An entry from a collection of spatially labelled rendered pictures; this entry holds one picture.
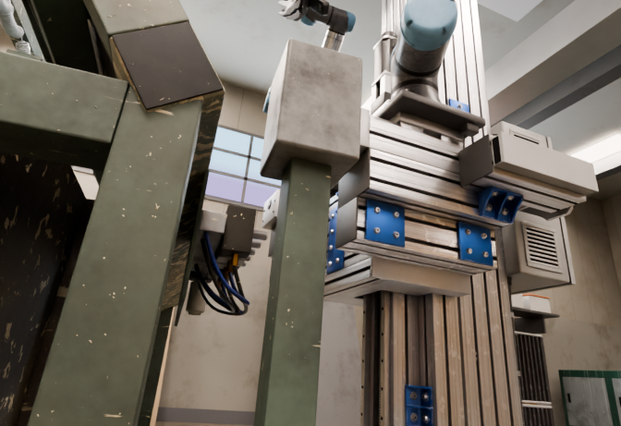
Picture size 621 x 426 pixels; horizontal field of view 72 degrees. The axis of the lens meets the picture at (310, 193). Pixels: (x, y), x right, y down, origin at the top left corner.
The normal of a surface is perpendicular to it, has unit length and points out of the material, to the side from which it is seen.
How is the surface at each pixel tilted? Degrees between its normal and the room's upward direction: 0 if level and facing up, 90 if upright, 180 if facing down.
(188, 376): 90
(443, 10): 97
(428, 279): 90
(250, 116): 90
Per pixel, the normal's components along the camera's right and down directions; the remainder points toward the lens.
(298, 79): 0.30, -0.36
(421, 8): -0.08, -0.29
